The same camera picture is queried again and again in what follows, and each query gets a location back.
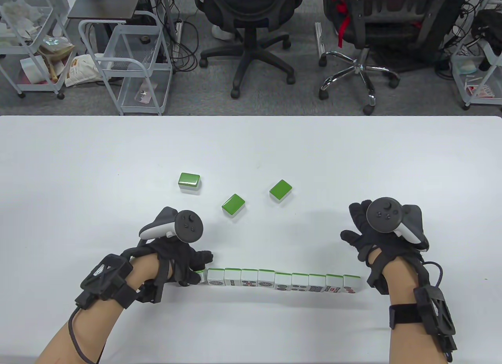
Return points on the black white handheld controller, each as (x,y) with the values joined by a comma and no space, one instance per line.
(384,215)
(189,227)

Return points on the clear plastic bag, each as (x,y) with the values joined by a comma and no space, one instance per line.
(55,46)

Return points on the black mesh office chair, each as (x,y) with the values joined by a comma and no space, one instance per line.
(246,50)

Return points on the white power strip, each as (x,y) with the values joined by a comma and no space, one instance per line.
(179,34)
(320,38)

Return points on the light blue face mask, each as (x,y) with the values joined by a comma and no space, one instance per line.
(466,68)

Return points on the red white box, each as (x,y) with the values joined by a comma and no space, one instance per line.
(480,90)

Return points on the black chrome-base office chair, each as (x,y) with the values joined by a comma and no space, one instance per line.
(386,31)

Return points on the person's left hand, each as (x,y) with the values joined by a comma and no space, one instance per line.
(176,262)

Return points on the red ribbon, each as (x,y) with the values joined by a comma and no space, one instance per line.
(346,22)

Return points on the person's right hand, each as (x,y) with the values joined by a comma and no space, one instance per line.
(392,248)

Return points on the person's left forearm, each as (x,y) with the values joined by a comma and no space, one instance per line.
(78,336)

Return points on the dark desk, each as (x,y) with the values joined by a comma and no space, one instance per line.
(106,1)

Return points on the row of mahjong tiles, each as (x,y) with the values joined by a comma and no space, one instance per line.
(250,279)

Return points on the printed paper bag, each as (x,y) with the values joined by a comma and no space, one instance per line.
(80,70)

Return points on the crumpled white plastic bag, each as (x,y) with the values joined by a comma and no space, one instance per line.
(17,11)

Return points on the small clear packet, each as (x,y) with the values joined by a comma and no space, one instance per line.
(143,95)

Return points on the white paper roll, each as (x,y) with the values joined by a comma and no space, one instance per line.
(29,68)

